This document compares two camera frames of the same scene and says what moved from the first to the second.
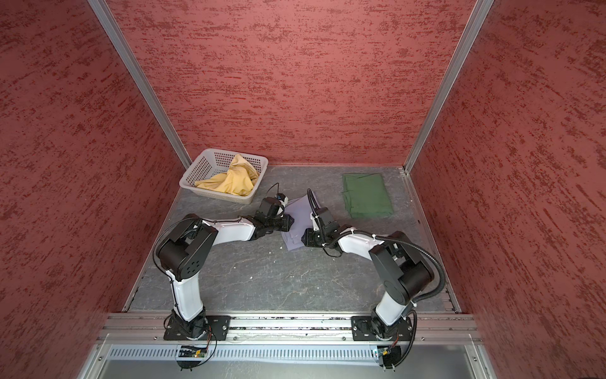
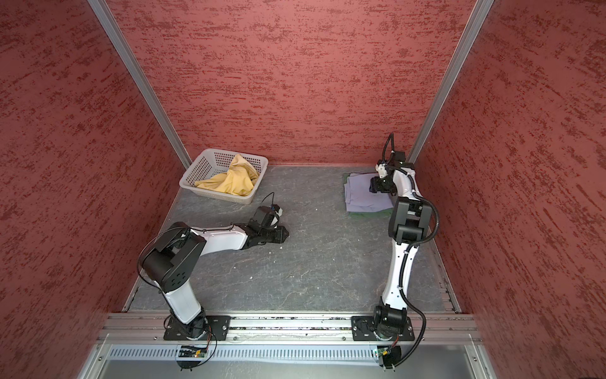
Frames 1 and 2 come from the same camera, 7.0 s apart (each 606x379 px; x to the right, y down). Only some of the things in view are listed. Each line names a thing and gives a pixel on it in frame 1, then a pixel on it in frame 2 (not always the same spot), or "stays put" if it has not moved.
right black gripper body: (316, 238) to (387, 185)
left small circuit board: (192, 351) stays put
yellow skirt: (238, 181) stays put
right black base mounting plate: (362, 329) stays put
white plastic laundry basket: (211, 163) stays put
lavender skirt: (299, 208) to (358, 197)
